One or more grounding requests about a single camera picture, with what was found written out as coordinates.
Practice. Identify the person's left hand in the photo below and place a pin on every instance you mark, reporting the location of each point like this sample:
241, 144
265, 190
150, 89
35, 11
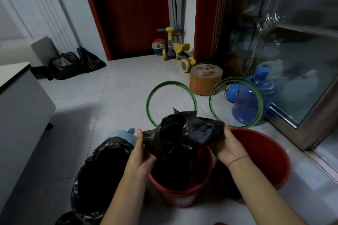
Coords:
139, 156

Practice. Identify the person's right hand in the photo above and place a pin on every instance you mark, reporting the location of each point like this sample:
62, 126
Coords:
230, 147

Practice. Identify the person's left thumb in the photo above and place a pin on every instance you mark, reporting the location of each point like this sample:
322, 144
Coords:
140, 143

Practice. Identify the person's right thumb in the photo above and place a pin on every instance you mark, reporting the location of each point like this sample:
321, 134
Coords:
227, 130

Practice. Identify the black plastic trash bag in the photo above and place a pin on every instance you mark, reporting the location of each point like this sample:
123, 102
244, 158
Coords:
182, 137

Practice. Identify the person's right forearm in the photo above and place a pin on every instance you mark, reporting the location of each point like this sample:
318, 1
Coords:
260, 193

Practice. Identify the person's left forearm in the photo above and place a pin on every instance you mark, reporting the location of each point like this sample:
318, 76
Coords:
124, 198

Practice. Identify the blue and yellow ball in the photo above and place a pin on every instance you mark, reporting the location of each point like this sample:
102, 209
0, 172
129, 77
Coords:
231, 93

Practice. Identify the blue water jug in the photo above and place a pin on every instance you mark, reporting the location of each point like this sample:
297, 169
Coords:
250, 98

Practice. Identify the large red plastic bucket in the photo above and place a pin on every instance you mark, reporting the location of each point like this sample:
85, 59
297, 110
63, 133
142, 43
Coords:
264, 156

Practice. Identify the orange round stool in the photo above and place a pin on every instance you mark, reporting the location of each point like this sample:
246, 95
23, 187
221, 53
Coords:
206, 79

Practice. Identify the bin lined with black bag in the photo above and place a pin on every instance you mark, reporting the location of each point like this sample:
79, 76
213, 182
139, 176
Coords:
97, 180

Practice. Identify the small red plastic bucket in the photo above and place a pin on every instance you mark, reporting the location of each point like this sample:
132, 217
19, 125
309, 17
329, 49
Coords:
184, 193

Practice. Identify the yellow kids scooter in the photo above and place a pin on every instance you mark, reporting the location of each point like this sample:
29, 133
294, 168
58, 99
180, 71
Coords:
179, 50

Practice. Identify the full black garbage bag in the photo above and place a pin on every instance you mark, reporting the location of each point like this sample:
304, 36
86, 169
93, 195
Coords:
88, 60
63, 66

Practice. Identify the multicolour basketball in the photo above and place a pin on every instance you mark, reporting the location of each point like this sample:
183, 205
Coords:
158, 46

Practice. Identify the glass sliding door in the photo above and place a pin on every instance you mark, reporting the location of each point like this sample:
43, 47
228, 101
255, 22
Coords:
290, 43

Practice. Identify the grey cabinet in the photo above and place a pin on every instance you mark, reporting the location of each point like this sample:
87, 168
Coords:
21, 116

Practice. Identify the red wooden door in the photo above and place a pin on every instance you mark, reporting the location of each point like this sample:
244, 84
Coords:
132, 8

